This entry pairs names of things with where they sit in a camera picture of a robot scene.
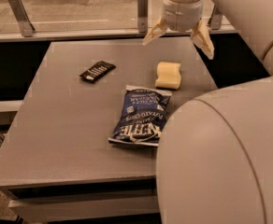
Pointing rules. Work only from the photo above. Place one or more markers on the left metal rail bracket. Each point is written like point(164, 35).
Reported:
point(26, 27)

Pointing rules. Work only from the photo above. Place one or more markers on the right metal rail bracket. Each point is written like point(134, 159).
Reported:
point(216, 19)

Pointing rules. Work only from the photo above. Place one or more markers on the grey table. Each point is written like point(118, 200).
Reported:
point(56, 162)

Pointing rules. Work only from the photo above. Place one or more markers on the metal rail bracket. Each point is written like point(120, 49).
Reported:
point(26, 27)
point(216, 19)
point(142, 16)

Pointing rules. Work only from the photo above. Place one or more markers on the middle metal rail bracket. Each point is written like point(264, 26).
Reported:
point(142, 16)

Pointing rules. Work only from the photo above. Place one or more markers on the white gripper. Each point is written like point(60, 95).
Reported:
point(181, 15)

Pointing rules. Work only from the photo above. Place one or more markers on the blue Kettle chips bag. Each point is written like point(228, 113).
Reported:
point(143, 117)

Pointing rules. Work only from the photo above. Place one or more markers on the grey window ledge rail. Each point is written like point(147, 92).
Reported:
point(54, 36)

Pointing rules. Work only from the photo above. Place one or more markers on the yellow sponge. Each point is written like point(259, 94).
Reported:
point(168, 76)

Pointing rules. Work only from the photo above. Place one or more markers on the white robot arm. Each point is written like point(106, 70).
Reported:
point(215, 157)

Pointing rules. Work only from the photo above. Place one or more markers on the black snack bar wrapper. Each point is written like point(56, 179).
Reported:
point(97, 71)

